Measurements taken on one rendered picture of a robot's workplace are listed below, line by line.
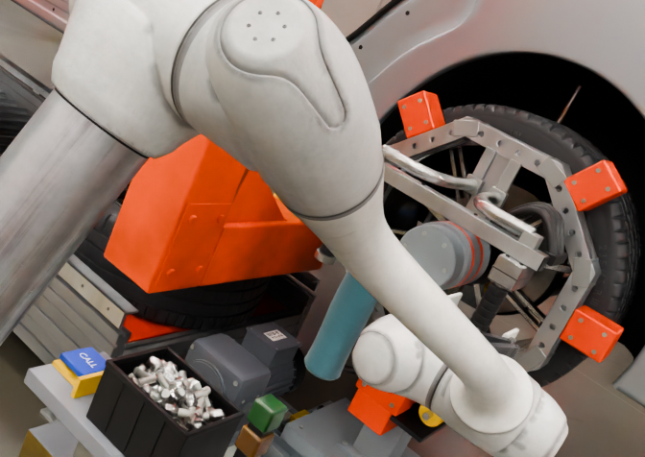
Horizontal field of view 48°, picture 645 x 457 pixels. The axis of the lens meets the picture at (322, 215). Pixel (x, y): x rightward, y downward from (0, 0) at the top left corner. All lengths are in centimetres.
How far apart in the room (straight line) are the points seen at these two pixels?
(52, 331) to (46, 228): 132
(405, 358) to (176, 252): 72
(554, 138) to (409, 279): 89
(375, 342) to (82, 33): 55
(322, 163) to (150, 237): 105
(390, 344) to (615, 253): 72
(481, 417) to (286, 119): 54
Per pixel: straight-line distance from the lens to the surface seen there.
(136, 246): 160
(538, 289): 180
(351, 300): 156
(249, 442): 115
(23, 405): 206
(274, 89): 50
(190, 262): 162
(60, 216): 65
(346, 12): 645
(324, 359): 162
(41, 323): 200
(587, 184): 150
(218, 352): 172
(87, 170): 64
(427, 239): 145
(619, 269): 158
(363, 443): 195
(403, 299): 77
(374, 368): 98
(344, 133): 54
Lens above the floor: 123
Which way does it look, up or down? 16 degrees down
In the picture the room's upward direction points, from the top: 25 degrees clockwise
